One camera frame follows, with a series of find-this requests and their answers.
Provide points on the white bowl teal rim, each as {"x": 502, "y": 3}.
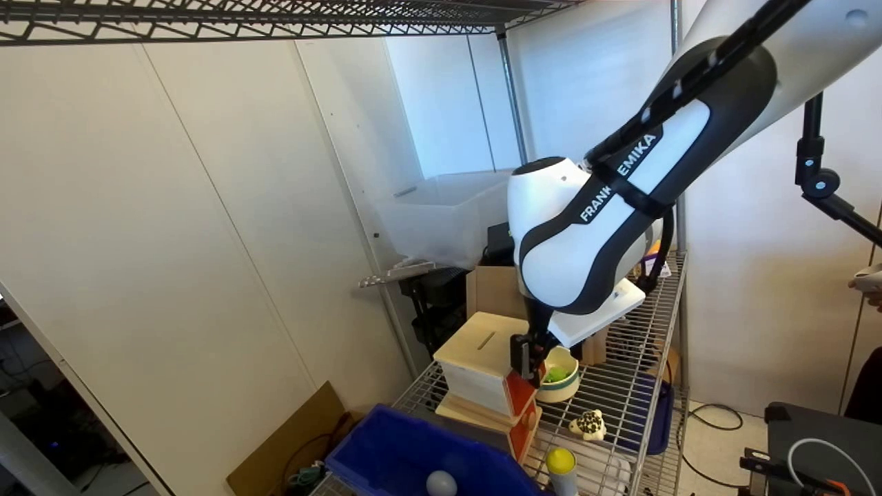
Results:
{"x": 567, "y": 387}

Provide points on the black perforated table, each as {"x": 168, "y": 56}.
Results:
{"x": 828, "y": 430}

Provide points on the black metal stand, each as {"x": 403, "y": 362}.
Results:
{"x": 437, "y": 303}

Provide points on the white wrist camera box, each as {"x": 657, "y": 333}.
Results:
{"x": 601, "y": 318}

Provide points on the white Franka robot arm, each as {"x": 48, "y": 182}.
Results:
{"x": 580, "y": 237}

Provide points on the green toy vegetable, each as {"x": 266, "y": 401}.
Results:
{"x": 555, "y": 372}

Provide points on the white ball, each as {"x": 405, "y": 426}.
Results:
{"x": 441, "y": 482}

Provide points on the light wooden drawer box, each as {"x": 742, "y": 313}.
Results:
{"x": 471, "y": 353}

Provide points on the person hand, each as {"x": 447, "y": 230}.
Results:
{"x": 871, "y": 287}

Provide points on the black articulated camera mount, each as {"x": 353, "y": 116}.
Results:
{"x": 813, "y": 167}

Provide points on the white spotted turtle toy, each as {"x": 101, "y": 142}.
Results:
{"x": 589, "y": 426}

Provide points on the grey metal bracket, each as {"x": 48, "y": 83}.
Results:
{"x": 396, "y": 274}

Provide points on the large open cardboard box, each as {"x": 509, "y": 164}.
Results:
{"x": 491, "y": 289}

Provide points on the brown cardboard panel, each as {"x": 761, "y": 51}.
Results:
{"x": 284, "y": 445}

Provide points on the clear plastic tub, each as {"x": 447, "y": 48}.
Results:
{"x": 441, "y": 215}

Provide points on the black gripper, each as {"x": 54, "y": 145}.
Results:
{"x": 542, "y": 329}

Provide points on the blue plastic bin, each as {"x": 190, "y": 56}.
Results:
{"x": 403, "y": 456}

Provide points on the blue storage tub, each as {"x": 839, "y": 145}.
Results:
{"x": 653, "y": 415}

